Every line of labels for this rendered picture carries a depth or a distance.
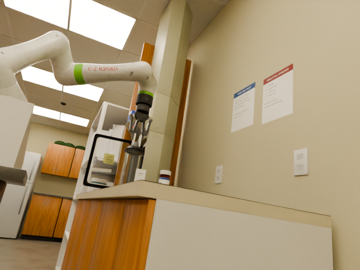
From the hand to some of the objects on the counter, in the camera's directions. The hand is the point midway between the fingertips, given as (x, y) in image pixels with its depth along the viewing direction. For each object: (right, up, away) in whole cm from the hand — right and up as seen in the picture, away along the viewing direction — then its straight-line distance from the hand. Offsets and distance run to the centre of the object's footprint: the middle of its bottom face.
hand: (136, 140), depth 141 cm
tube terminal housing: (0, -45, +45) cm, 64 cm away
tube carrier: (-4, -26, -8) cm, 28 cm away
